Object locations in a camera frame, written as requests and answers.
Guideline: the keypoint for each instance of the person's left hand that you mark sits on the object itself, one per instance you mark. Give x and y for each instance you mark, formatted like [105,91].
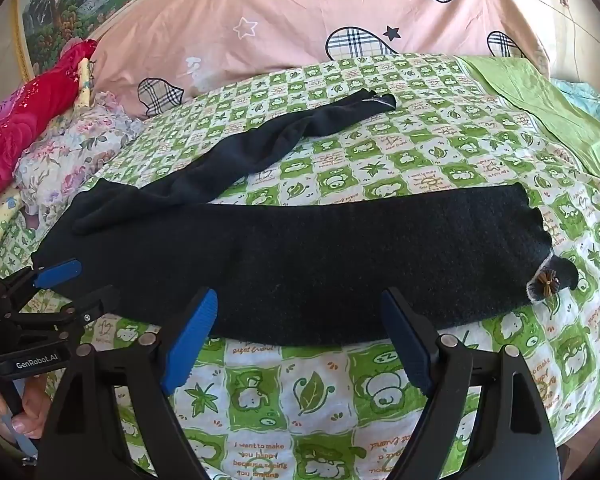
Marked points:
[32,405]

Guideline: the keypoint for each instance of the green checkered bed sheet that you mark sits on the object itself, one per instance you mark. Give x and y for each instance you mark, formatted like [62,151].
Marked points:
[340,165]

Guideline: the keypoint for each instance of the light blue cloth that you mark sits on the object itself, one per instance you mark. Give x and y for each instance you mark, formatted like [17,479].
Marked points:
[596,105]

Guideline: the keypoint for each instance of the floral ruffled pillow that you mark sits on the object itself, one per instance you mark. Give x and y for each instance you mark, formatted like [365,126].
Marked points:
[70,155]

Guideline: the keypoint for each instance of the plain green cloth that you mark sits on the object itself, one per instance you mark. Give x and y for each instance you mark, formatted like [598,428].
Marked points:
[545,105]

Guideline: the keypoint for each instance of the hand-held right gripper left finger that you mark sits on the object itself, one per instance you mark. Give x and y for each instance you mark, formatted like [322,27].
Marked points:
[194,342]

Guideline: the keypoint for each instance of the yellow printed cloth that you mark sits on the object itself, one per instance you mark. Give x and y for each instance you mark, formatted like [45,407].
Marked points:
[84,85]

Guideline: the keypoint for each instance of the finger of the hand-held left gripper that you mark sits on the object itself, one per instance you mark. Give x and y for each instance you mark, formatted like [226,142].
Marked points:
[57,272]
[97,302]

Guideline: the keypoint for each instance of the red sequined cloth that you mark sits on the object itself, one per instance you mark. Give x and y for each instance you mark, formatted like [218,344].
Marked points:
[25,110]

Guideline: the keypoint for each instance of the black pants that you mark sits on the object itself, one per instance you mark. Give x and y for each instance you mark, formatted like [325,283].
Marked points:
[305,260]

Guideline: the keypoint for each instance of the pink pillow with plaid hearts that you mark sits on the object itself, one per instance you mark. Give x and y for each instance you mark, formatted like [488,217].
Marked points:
[305,10]

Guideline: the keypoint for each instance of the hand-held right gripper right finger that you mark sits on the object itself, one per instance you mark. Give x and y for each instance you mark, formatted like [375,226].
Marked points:
[405,345]

